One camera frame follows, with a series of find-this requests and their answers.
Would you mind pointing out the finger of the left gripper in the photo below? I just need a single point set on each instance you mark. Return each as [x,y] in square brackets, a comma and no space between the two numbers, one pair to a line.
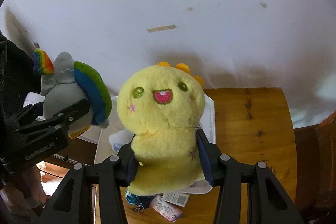
[71,114]

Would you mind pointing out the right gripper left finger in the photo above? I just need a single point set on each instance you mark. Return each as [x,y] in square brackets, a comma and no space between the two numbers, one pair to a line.
[72,200]

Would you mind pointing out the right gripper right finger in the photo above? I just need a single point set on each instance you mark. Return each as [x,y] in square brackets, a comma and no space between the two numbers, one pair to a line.
[268,201]

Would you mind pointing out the rainbow pony plush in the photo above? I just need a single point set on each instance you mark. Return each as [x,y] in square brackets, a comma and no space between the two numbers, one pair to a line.
[65,82]

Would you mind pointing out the small white barcode box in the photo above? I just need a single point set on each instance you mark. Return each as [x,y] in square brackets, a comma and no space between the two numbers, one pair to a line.
[176,198]

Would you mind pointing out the teal patterned pouch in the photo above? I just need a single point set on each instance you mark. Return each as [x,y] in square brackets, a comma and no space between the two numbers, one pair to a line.
[141,203]

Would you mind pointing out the pink tissue packet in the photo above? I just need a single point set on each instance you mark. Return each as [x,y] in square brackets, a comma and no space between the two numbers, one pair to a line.
[165,209]

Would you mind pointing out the yellow plush toy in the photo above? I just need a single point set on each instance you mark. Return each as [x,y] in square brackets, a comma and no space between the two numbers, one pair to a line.
[161,105]

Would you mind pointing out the left hand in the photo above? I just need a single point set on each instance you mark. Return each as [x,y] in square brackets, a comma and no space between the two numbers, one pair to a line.
[23,191]

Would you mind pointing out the white plastic storage bin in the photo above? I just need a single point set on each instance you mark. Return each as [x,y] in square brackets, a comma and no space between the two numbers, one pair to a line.
[206,123]

